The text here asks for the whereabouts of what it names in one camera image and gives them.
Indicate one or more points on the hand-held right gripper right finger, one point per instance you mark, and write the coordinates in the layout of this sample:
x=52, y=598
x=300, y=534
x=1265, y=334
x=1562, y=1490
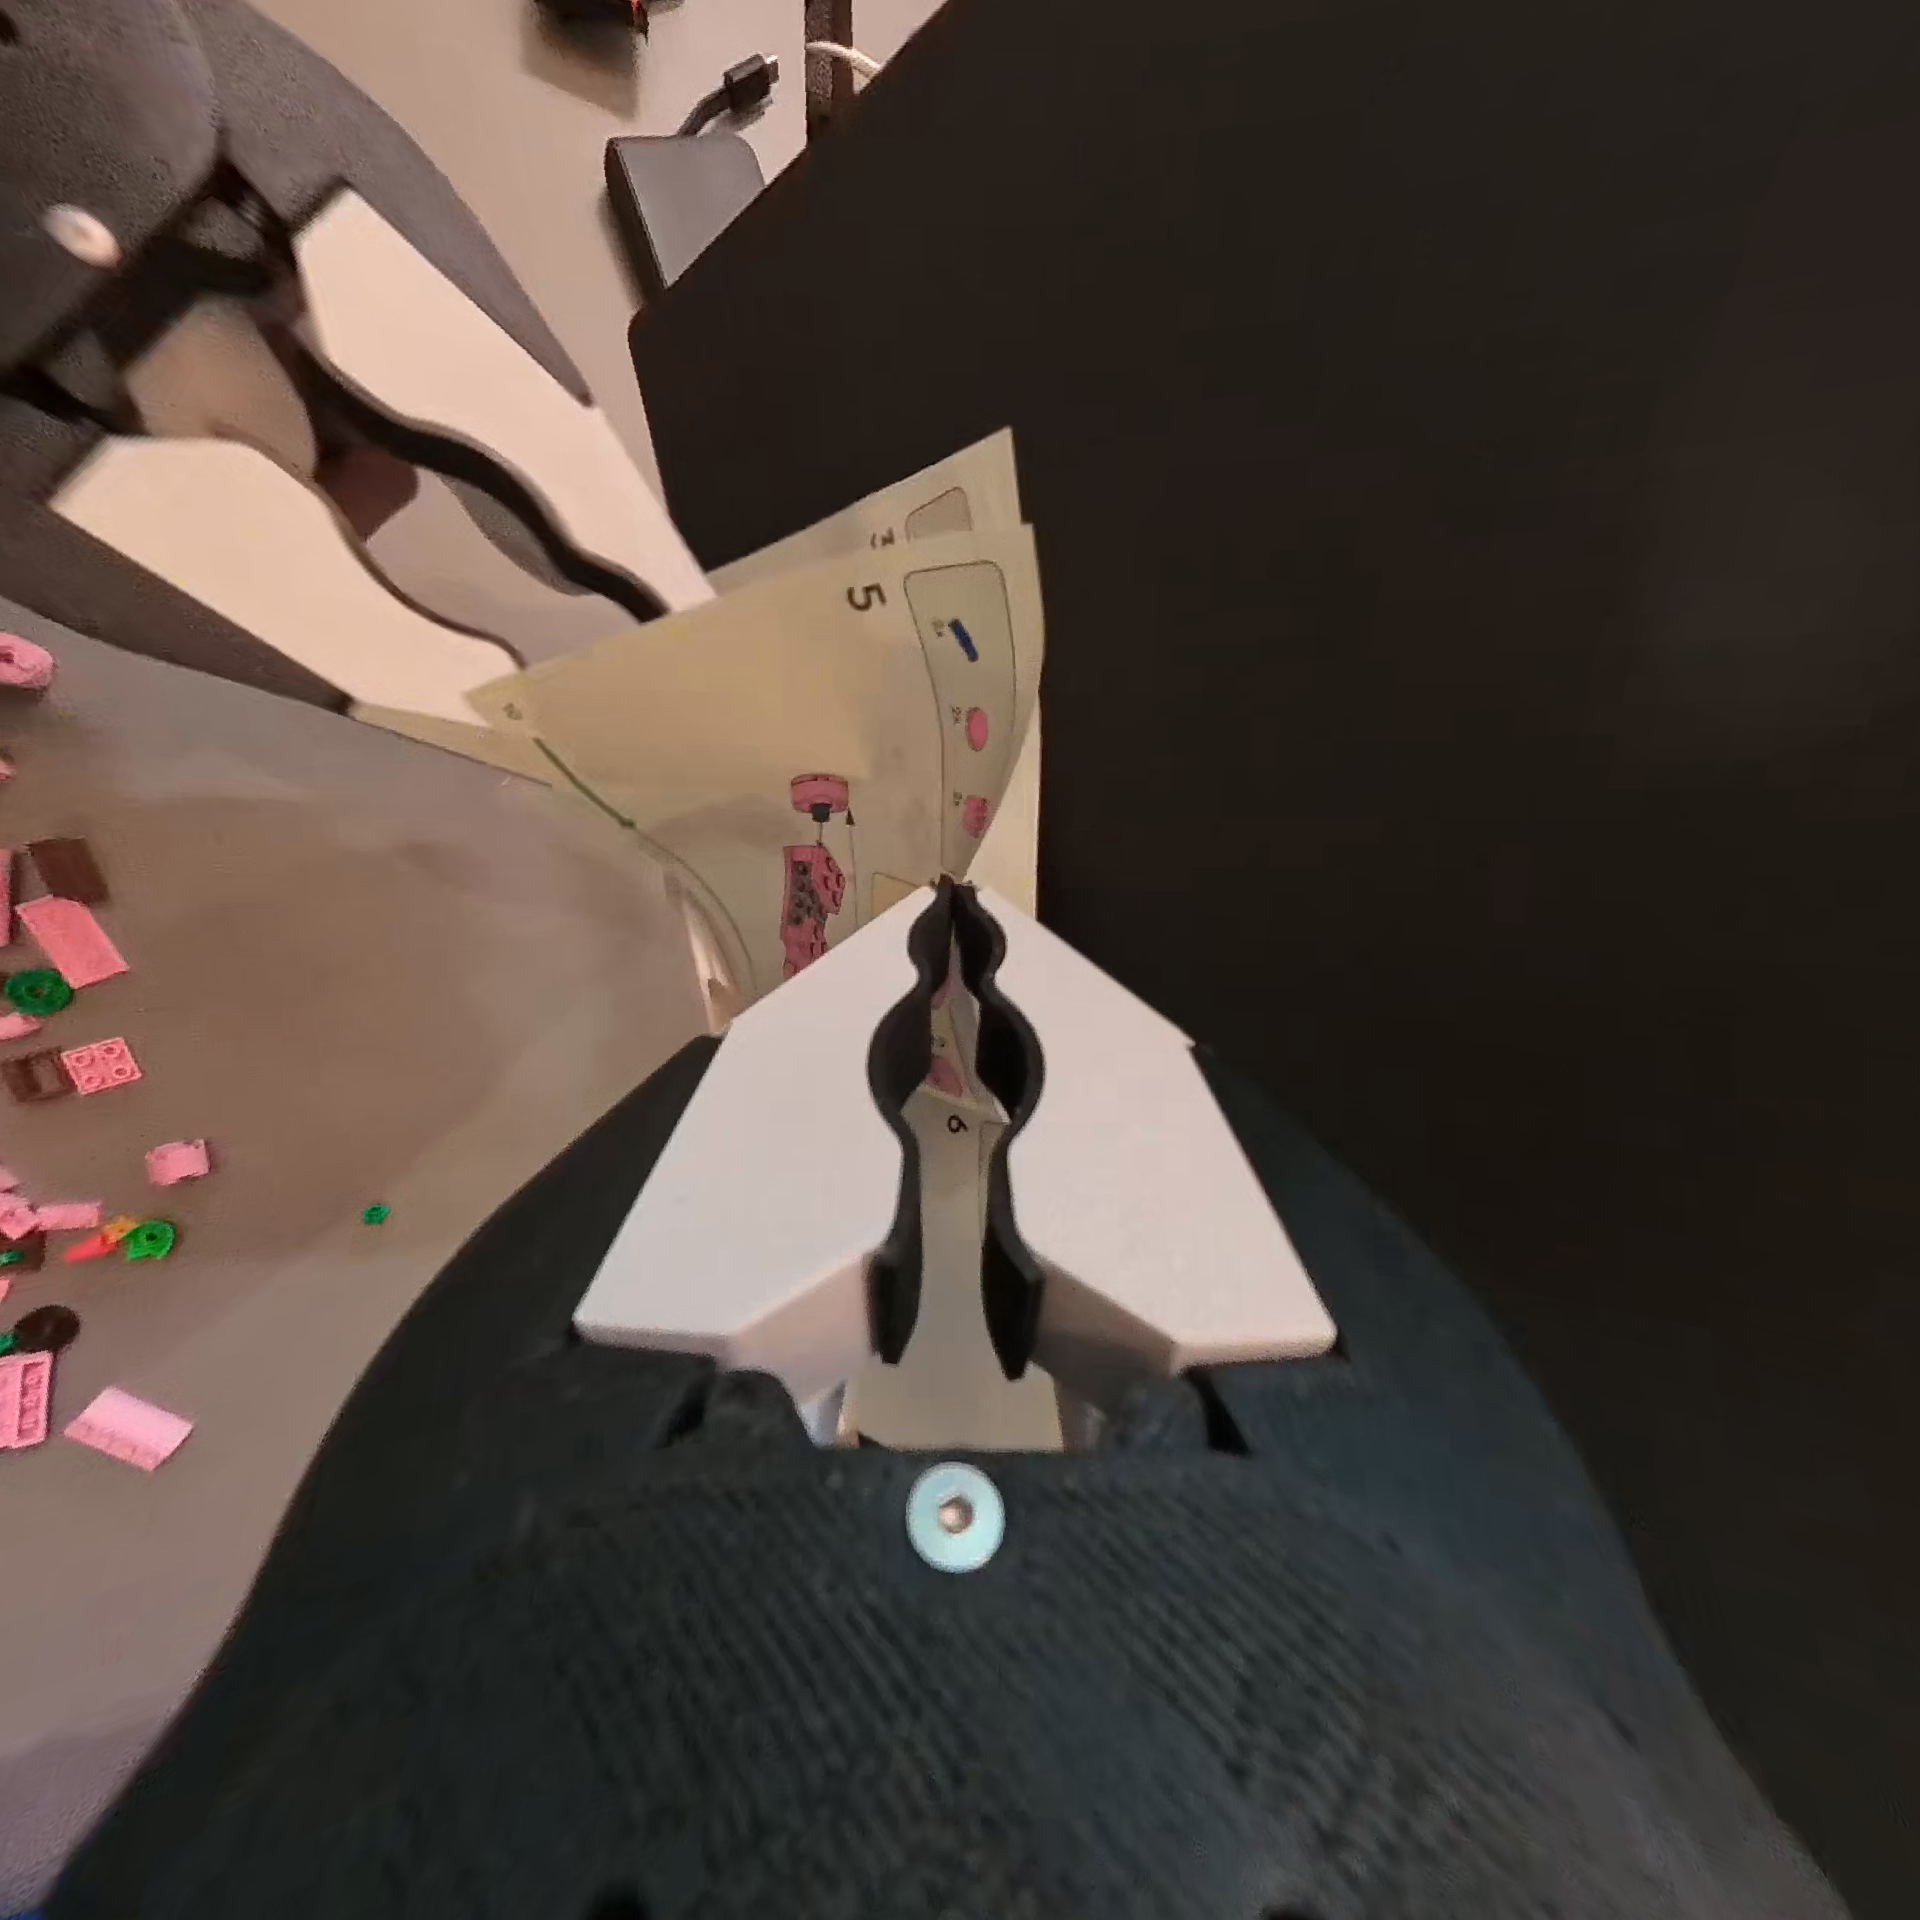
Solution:
x=1154, y=1186

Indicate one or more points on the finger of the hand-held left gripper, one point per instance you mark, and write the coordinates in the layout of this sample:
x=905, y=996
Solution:
x=494, y=375
x=253, y=556

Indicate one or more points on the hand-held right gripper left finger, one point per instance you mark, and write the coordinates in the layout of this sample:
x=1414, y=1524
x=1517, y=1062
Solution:
x=750, y=1186

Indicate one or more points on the instruction booklet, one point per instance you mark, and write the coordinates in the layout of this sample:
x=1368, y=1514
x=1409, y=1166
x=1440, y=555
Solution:
x=720, y=750

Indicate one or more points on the pile of small toy bricks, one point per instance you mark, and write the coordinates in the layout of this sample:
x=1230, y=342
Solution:
x=75, y=945

